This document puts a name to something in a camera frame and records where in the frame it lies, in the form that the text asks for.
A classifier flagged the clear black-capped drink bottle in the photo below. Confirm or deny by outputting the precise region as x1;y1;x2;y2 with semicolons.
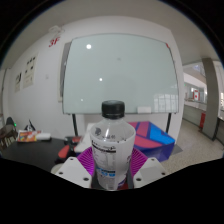
89;99;137;192

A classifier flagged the grey pin board with papers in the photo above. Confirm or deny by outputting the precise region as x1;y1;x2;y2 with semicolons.
57;41;73;103

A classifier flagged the colourful flat book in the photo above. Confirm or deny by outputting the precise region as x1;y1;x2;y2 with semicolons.
16;129;43;143

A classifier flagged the small white box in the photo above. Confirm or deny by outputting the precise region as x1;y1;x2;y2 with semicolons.
35;132;53;141

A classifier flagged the large white wall poster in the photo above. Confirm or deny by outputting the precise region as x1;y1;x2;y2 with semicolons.
22;54;38;89

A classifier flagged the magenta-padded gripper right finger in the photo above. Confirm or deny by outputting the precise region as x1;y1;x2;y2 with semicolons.
128;147;168;189

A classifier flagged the dark grey chair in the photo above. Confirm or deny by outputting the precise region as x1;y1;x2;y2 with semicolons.
4;116;16;128

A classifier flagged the red wall lettering sign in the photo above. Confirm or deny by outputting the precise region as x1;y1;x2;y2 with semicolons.
48;37;61;48

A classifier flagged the black and red tool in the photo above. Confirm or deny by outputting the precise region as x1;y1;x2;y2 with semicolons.
57;134;84;162

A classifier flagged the red fire extinguisher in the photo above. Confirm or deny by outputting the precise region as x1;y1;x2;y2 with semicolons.
199;112;207;130

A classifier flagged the flat round red coaster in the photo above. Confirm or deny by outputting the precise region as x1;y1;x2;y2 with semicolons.
117;178;130;191

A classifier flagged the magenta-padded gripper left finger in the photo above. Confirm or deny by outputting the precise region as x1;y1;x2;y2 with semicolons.
54;146;96;189

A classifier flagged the large whiteboard on stand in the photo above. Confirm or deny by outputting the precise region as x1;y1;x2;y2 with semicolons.
61;33;180;136

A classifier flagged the blue and pink cardboard box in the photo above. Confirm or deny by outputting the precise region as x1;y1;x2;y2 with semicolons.
74;120;176;163

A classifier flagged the white wall-mounted fixture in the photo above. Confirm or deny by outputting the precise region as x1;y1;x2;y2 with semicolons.
49;25;66;35

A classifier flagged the small white wall poster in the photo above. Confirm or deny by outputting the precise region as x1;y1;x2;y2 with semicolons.
13;71;23;93

